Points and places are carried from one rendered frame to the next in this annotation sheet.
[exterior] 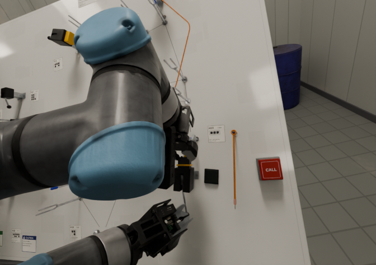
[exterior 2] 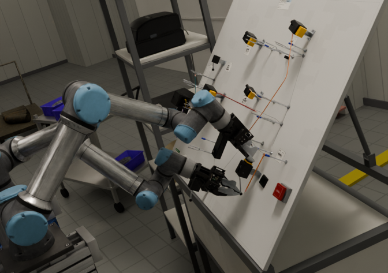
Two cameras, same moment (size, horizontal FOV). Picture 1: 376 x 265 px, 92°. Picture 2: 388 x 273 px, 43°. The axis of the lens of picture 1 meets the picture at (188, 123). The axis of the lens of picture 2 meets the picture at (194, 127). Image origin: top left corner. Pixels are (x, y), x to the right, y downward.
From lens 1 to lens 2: 1.61 m
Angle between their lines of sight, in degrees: 52
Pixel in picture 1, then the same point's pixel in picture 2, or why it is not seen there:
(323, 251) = not seen: outside the picture
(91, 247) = (182, 158)
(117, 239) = (191, 163)
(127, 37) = (198, 103)
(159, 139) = (191, 131)
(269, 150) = (291, 183)
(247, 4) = (342, 71)
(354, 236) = not seen: outside the picture
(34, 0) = not seen: outside the picture
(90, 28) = (196, 96)
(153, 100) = (196, 122)
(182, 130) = (234, 137)
